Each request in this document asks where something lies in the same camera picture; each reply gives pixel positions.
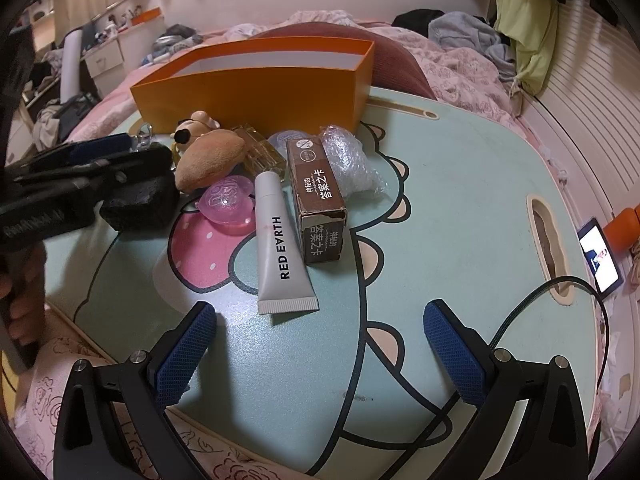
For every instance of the white cosmetic tube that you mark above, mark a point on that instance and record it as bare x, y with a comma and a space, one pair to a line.
280, 250

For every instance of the orange cardboard box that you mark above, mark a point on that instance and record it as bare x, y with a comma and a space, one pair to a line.
260, 95

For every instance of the brown card box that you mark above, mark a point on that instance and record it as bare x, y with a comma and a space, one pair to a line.
317, 200

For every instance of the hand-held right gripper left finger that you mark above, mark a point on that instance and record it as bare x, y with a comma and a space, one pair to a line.
182, 360

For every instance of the black rough block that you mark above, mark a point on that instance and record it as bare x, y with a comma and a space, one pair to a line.
140, 205

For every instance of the grey-blue crumpled clothing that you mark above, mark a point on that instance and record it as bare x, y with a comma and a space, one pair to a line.
465, 30

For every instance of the yellow-green hanging garment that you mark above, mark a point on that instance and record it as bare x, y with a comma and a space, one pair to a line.
530, 25

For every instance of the tan plush bread toy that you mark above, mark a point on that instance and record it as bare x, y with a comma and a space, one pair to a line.
210, 157

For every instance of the orange object beside tablet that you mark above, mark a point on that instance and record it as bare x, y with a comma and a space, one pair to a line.
627, 225

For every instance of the clear perfume bottle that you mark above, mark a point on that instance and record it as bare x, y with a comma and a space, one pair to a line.
260, 155

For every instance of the pink plastic capsule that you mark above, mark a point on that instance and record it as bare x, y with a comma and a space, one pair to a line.
227, 202

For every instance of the tablet with lit screen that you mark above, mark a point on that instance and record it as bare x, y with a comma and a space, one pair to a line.
602, 260

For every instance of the clear plastic capsule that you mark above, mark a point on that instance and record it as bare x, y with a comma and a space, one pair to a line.
287, 140

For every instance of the dark bag with clothes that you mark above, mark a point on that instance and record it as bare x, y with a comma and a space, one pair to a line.
67, 117

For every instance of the small orange shelf box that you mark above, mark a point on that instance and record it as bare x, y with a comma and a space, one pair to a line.
146, 16

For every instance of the black crumpled clothing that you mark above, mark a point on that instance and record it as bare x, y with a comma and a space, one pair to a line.
415, 20

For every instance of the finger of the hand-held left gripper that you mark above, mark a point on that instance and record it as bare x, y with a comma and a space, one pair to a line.
100, 144
140, 165

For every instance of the white rolled tube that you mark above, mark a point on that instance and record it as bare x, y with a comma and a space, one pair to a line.
71, 65

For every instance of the striped clothing on bed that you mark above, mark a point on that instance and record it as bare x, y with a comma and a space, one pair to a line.
172, 42

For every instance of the red-brown pillow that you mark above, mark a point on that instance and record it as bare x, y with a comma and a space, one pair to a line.
400, 70

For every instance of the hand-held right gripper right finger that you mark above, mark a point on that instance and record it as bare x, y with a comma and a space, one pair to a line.
455, 355

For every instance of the bubble wrap packet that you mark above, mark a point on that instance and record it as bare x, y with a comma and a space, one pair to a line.
350, 165

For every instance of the white drawer cabinet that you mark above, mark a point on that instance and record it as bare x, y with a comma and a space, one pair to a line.
102, 59

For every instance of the person's left hand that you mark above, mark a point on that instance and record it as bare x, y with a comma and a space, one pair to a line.
25, 305

